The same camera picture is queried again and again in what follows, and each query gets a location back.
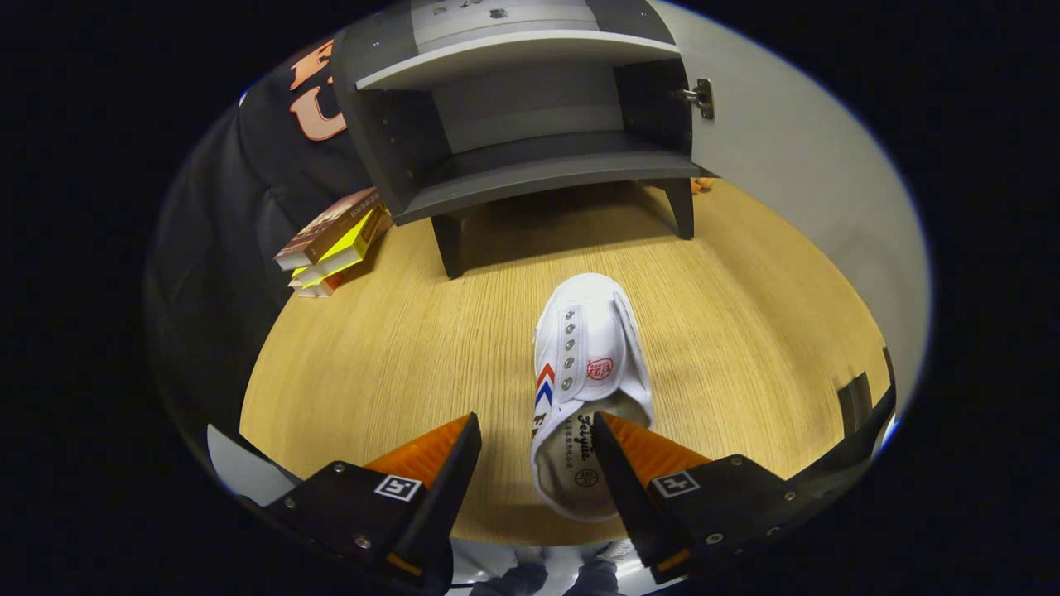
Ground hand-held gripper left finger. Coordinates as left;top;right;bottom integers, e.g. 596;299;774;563
265;412;483;589

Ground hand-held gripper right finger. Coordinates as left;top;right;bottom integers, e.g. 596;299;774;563
592;411;829;584

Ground white canvas shoe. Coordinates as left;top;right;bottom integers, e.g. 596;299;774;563
530;273;655;524

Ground dark grey shoe cabinet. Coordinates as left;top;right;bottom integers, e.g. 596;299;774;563
331;0;715;280

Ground beige shoe cabinet door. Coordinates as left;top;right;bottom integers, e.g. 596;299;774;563
646;0;932;415

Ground metal door hinge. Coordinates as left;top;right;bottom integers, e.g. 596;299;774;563
675;79;715;121

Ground person's legs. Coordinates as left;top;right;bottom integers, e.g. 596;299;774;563
468;563;626;596

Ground brown cover book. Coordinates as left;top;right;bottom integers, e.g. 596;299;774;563
274;187;383;272

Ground black backdrop cloth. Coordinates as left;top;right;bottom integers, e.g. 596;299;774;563
149;37;373;448

